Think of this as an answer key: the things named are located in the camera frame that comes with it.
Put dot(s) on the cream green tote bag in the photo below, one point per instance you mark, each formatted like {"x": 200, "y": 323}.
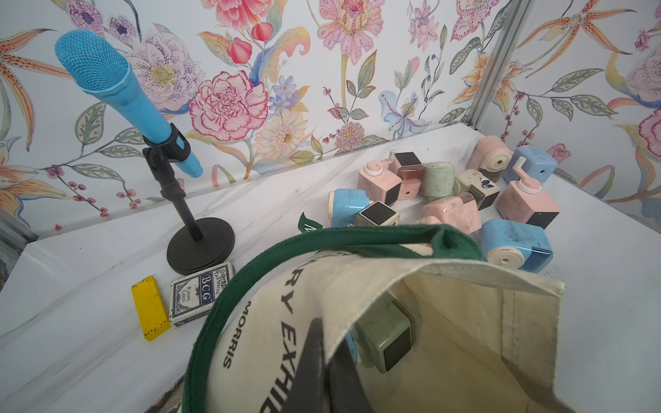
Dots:
{"x": 485, "y": 337}

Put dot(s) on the yellow rectangular block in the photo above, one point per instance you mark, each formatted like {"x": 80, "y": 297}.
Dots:
{"x": 153, "y": 317}

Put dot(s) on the pink square pencil sharpener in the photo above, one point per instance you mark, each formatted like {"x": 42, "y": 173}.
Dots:
{"x": 460, "y": 211}

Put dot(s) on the cream pencil sharpener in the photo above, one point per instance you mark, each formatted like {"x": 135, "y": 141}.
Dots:
{"x": 483, "y": 190}

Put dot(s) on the pink lever pencil sharpener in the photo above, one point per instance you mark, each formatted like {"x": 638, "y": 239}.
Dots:
{"x": 525, "y": 201}

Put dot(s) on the blue cube pencil sharpener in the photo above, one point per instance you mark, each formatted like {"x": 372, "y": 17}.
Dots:
{"x": 538, "y": 165}

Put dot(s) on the blue round-front pencil sharpener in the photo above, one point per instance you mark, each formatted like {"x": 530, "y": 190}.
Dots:
{"x": 514, "y": 245}

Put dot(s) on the large pink pencil sharpener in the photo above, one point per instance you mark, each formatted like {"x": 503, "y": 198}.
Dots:
{"x": 379, "y": 183}

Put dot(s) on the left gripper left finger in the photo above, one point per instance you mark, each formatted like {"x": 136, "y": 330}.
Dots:
{"x": 308, "y": 391}

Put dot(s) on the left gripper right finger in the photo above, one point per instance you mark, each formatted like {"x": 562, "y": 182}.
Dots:
{"x": 345, "y": 390}

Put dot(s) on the small pink pencil sharpener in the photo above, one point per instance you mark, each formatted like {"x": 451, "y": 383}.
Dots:
{"x": 408, "y": 167}

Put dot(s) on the black microphone stand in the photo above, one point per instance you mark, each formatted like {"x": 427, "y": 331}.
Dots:
{"x": 202, "y": 243}

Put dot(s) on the pink round pencil sharpener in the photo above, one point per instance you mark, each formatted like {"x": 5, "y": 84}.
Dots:
{"x": 490, "y": 157}

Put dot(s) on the mint green pencil sharpener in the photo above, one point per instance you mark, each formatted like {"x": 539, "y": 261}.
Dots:
{"x": 438, "y": 180}

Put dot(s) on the pale green cube sharpener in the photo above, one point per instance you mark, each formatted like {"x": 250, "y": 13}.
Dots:
{"x": 377, "y": 214}

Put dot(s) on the light blue pencil sharpener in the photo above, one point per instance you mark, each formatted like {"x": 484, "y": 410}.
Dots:
{"x": 345, "y": 204}

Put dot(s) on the sage green cube sharpener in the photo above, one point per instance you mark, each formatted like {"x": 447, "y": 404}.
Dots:
{"x": 385, "y": 333}

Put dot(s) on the blue playing card box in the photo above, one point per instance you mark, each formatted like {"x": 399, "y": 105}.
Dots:
{"x": 193, "y": 296}

